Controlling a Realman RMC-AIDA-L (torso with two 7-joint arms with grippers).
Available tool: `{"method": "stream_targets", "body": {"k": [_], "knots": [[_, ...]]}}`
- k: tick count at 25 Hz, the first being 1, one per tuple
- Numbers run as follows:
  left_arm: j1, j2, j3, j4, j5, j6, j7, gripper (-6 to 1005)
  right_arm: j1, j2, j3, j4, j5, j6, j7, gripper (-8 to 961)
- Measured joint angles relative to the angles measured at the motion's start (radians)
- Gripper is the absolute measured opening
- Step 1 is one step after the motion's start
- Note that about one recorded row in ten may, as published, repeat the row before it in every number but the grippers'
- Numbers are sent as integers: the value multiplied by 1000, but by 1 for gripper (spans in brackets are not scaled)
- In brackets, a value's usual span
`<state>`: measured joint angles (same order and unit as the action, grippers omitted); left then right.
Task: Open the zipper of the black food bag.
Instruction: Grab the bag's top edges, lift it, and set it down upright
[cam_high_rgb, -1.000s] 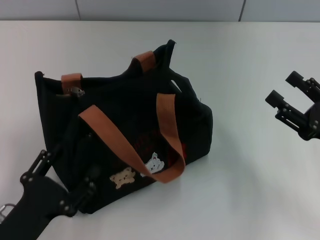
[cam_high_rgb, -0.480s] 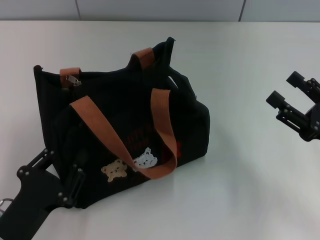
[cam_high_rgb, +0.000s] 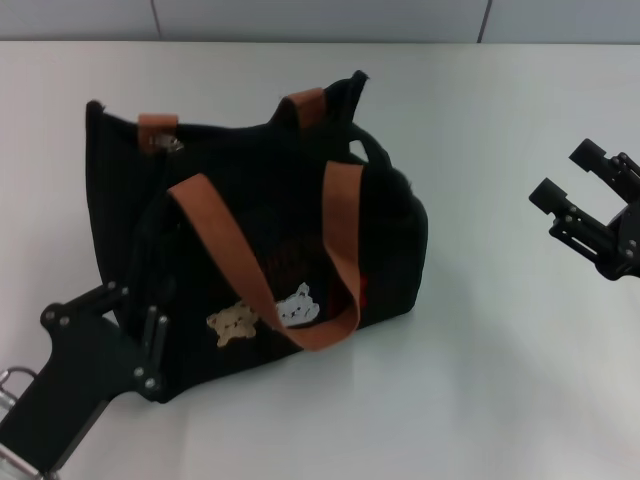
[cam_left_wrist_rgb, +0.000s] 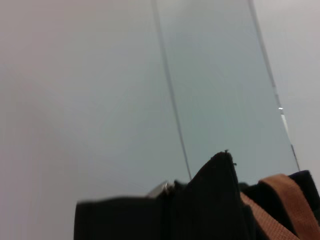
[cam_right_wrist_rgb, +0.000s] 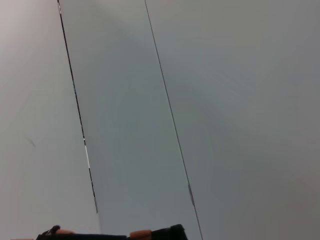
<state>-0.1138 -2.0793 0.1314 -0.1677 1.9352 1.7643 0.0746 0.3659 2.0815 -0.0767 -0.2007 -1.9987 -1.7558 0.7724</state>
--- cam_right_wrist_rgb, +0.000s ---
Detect black food bag brown handles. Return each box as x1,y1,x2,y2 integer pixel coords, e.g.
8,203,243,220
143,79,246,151
9,224,188,240

